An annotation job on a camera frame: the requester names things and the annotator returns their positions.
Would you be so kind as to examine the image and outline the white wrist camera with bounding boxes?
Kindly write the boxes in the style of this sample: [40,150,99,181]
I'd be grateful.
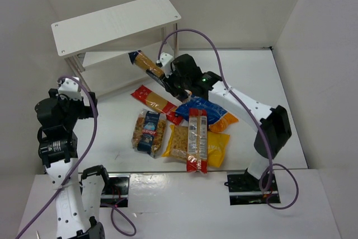
[58,78,82,101]
[156,53,174,78]

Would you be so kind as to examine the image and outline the blue fusilli pasta bag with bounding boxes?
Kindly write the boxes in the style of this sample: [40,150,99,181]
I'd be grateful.
[131,109,167,158]

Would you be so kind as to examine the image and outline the red spaghetti bag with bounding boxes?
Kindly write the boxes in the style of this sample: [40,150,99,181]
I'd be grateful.
[131,85,183,125]

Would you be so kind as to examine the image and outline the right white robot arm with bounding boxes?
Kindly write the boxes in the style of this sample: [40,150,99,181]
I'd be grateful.
[156,53,292,180]

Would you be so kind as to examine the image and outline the white two-tier shelf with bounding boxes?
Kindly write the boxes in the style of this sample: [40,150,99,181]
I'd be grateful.
[51,0,181,96]

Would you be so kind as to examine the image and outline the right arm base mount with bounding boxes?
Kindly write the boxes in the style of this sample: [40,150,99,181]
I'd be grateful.
[224,170,280,205]

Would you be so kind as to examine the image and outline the dark blue spaghetti box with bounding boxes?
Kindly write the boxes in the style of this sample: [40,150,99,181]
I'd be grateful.
[128,50,192,102]

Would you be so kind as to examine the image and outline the red long pasta bag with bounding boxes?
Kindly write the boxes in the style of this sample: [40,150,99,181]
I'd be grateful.
[186,108,208,174]

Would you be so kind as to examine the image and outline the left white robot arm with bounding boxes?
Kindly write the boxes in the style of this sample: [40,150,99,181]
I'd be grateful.
[35,88,109,238]

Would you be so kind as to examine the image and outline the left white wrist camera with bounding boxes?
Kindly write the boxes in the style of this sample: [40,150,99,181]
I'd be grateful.
[58,78,82,101]

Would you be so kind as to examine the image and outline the blue orange pasta bag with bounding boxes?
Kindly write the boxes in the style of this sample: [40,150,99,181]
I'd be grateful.
[175,95,239,133]

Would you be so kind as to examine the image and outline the yellow macaroni bag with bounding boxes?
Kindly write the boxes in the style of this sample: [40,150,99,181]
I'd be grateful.
[162,125,230,168]

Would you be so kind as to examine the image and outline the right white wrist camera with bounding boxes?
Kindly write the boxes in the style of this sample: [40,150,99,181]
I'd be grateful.
[156,53,174,78]

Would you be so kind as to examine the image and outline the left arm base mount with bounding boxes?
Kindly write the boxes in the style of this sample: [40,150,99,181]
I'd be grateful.
[101,174,130,208]

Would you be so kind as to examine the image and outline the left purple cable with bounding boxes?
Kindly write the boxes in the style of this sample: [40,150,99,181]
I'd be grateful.
[16,75,137,239]

